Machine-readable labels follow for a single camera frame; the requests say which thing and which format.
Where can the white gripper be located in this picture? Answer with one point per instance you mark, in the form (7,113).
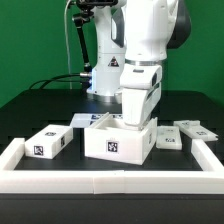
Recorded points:
(141,91)

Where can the white door panel with tags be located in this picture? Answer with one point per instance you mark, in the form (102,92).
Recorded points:
(168,137)

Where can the white cabinet body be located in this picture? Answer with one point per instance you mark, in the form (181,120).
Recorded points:
(109,138)

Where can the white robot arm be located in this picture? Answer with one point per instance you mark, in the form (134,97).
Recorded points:
(132,44)

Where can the white flat top panel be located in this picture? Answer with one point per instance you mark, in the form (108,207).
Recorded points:
(83,119)

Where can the white box with tags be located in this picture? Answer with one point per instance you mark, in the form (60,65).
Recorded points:
(48,142)

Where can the white U-shaped border fence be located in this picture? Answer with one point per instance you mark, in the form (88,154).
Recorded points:
(208,180)

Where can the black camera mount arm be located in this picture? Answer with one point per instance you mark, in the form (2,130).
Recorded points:
(84,16)

